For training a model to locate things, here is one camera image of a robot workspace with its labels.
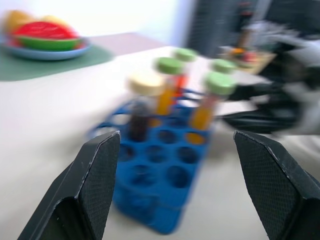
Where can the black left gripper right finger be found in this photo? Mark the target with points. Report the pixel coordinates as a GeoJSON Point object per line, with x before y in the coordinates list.
{"type": "Point", "coordinates": [280, 195]}

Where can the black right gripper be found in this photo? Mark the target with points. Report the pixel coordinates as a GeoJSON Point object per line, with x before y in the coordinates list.
{"type": "Point", "coordinates": [290, 82]}

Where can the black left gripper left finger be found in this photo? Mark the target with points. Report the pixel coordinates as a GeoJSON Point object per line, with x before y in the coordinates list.
{"type": "Point", "coordinates": [82, 195]}

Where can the green-capped yellow test tube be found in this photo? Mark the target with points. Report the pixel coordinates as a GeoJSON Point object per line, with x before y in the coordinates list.
{"type": "Point", "coordinates": [203, 115]}
{"type": "Point", "coordinates": [166, 97]}

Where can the green-capped red test tube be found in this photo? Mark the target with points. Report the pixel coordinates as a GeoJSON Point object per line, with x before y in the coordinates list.
{"type": "Point", "coordinates": [180, 82]}

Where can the blue test tube rack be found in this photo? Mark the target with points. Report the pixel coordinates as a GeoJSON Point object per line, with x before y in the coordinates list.
{"type": "Point", "coordinates": [162, 175]}

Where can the cream-capped dark test tube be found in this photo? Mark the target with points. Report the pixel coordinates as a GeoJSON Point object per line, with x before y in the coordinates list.
{"type": "Point", "coordinates": [140, 117]}

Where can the wooden tray with fruit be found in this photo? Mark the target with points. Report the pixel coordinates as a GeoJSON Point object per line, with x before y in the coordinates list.
{"type": "Point", "coordinates": [250, 58]}

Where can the green table mat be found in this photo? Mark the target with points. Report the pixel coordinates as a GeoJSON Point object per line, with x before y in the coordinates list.
{"type": "Point", "coordinates": [30, 68]}

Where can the light blue plate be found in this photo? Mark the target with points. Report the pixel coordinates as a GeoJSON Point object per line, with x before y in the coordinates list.
{"type": "Point", "coordinates": [47, 53]}

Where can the toy watermelon slice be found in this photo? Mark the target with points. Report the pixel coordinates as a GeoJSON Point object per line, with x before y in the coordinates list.
{"type": "Point", "coordinates": [47, 35]}

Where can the yellow toy fruit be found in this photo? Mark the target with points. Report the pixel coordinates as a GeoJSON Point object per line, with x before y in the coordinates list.
{"type": "Point", "coordinates": [17, 20]}
{"type": "Point", "coordinates": [53, 20]}

